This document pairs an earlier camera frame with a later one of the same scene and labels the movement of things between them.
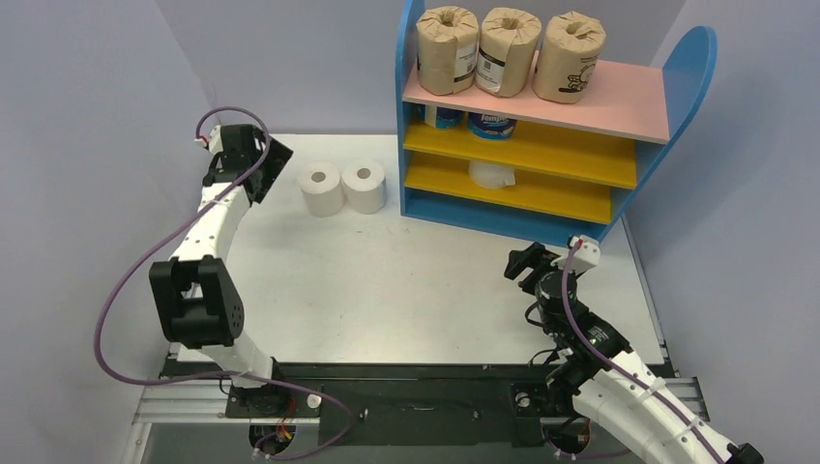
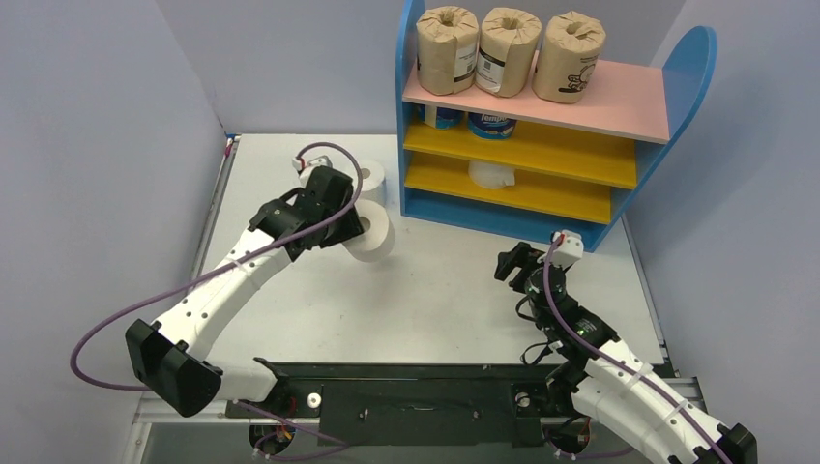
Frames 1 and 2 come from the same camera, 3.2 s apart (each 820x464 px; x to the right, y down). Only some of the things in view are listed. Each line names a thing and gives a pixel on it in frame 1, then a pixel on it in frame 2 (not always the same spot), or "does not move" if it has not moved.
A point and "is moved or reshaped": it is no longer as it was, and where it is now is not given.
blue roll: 491,128 does not move
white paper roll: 322,188 is moved or reshaped
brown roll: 566,62 does not move
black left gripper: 277,157 -> 349,229
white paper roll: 491,176 does not move
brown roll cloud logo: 507,50 does not move
